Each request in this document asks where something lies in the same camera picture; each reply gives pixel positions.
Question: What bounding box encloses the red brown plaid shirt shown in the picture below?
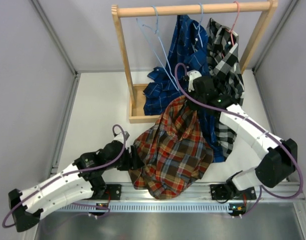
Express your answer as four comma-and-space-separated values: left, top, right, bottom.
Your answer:
129, 96, 213, 200

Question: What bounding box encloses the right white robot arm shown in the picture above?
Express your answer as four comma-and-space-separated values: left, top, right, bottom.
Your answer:
185, 71, 297, 199

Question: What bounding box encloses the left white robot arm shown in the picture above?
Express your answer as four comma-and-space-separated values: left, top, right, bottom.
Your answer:
8, 140, 144, 233

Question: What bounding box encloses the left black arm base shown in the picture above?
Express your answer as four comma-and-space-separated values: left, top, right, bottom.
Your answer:
90, 176, 122, 211

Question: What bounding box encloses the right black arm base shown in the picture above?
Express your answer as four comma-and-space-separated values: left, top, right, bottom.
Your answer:
210, 174, 257, 219

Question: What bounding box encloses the blue plaid shirt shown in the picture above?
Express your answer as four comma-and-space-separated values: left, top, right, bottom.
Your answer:
143, 14, 225, 164

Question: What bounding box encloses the black white plaid shirt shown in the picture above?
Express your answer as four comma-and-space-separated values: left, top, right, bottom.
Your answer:
205, 18, 244, 163

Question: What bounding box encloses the blue hanger with shirt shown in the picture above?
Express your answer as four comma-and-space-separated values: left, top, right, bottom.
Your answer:
195, 3, 204, 48

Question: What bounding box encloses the empty light blue hanger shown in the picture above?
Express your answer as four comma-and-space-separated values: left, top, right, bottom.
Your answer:
136, 5, 180, 92

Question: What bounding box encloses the wooden clothes rack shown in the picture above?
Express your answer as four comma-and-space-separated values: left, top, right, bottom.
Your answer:
111, 0, 278, 124

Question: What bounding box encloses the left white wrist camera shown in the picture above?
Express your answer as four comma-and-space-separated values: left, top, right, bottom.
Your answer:
113, 131, 130, 147

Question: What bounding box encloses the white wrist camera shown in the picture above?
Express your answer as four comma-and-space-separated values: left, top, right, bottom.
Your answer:
113, 131, 130, 147
187, 70, 202, 93

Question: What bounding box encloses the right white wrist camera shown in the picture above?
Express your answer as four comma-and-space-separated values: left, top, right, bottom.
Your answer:
187, 70, 202, 93

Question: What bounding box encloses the aluminium mounting rail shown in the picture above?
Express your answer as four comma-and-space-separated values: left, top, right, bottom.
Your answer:
41, 181, 305, 218

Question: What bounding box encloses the pink wire hanger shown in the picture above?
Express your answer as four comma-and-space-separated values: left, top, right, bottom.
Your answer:
224, 1, 240, 46

